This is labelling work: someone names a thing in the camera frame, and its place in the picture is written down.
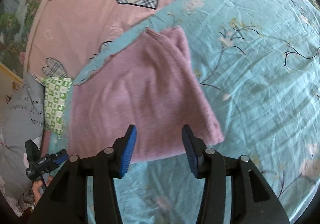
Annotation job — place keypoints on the pink knitted sweater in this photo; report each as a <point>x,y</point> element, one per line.
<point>150,84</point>

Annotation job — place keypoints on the pink quilt with plaid hearts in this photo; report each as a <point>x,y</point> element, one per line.
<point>67,34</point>

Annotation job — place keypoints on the green white checkered pillow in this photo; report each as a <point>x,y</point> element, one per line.
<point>55,95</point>

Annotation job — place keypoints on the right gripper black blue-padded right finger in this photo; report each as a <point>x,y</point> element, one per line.
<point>252,198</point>

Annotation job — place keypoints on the landscape wall painting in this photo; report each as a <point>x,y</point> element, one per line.
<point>17,17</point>

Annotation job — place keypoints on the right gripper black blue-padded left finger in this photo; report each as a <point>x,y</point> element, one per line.
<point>65,199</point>

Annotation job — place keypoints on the grey pillow with text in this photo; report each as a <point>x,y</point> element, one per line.
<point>23,120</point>

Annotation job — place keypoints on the person's left hand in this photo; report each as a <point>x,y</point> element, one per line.
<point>37,185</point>

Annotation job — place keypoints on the teal floral bed sheet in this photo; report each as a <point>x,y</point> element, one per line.
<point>257,62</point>

